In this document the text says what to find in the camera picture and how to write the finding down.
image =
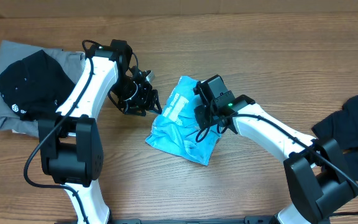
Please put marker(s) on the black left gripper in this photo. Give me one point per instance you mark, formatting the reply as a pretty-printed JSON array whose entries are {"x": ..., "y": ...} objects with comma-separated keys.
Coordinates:
[{"x": 148, "y": 94}]

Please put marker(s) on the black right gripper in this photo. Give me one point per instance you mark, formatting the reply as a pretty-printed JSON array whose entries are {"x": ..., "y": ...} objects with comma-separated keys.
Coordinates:
[{"x": 201, "y": 114}]

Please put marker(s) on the light blue printed t-shirt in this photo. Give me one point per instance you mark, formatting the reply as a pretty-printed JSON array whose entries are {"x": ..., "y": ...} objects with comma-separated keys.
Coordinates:
[{"x": 175, "y": 130}]

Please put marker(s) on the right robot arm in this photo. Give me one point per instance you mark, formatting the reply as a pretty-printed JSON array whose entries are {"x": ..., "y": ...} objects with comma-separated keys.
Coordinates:
[{"x": 317, "y": 174}]

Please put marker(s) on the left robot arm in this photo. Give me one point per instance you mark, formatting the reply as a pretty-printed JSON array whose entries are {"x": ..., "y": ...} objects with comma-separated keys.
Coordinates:
[{"x": 70, "y": 145}]

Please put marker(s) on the folded grey garment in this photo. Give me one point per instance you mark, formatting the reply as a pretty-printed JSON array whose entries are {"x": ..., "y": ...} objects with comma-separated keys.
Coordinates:
[{"x": 73, "y": 64}]

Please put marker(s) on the folded black garment with logo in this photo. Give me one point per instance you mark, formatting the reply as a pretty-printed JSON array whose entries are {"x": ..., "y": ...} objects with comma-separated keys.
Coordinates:
[{"x": 35, "y": 86}]

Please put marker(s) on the black t-shirt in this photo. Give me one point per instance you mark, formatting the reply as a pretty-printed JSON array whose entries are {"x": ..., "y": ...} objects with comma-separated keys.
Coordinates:
[{"x": 342, "y": 126}]

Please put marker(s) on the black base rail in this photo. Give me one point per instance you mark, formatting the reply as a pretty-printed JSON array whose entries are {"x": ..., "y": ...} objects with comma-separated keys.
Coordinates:
[{"x": 262, "y": 219}]

